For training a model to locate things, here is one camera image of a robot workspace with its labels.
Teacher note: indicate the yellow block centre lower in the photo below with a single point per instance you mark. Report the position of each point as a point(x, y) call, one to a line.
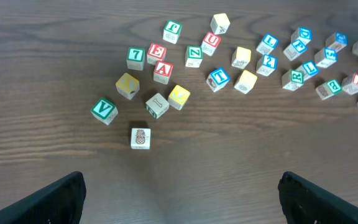
point(245, 82)

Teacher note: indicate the blue 5 block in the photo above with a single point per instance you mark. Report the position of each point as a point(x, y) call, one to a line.
point(325, 57)

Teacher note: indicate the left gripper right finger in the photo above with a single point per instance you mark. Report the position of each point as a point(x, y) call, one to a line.
point(304, 202)

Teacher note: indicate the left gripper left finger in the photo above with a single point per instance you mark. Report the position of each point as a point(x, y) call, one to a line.
point(61, 202)

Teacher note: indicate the green V block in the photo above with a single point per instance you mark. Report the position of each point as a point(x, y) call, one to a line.
point(104, 110)

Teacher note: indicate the blue l block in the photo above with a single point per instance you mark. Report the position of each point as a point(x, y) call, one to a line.
point(308, 69)
point(267, 44)

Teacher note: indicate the green R block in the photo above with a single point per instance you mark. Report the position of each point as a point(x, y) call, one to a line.
point(292, 80)

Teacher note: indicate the pineapple picture block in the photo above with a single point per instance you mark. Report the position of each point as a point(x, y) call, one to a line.
point(140, 138)

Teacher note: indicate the blue L block lower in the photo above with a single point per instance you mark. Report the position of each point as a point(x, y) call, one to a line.
point(308, 69)

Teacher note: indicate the plain I-side block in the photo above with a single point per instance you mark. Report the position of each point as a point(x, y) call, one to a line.
point(157, 105)

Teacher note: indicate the yellow block centre upper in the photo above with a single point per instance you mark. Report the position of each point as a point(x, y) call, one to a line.
point(241, 57)

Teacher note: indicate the red A block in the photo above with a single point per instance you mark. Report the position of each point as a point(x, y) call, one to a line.
point(162, 72)

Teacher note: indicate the blue Q block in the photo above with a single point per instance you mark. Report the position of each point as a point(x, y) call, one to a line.
point(336, 41)

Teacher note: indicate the blue D block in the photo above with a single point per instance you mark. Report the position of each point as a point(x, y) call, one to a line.
point(302, 34)

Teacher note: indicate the red I block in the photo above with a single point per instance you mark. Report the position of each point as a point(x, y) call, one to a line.
point(350, 84)

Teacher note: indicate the green J block top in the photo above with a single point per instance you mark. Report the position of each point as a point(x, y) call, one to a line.
point(171, 31)

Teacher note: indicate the blue T block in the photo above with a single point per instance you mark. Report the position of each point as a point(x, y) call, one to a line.
point(217, 79)

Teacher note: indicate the blue L block upper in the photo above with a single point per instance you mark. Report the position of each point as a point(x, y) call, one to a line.
point(267, 44)

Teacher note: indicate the red U block left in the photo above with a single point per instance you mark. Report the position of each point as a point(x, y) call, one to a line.
point(210, 43)

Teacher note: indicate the red E block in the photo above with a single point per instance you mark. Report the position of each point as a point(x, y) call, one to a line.
point(156, 53)

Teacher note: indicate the yellow K block left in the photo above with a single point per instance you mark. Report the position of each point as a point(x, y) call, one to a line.
point(128, 86)

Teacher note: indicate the yellow block lower left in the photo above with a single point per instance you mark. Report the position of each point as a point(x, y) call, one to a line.
point(178, 97)

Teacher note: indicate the green Z block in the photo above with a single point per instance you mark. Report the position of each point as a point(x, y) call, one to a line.
point(194, 56)

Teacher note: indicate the green 7 block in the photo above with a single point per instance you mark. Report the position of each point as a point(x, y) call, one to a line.
point(135, 58)

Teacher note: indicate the yellow block top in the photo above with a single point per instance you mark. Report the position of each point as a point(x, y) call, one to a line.
point(220, 23)

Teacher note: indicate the blue P block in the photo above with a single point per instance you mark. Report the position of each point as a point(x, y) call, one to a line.
point(294, 50)

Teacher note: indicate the green B block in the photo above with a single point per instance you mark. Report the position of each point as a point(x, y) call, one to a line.
point(328, 89)

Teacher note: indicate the blue 2 block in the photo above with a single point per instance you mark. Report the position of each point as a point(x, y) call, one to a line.
point(266, 65)

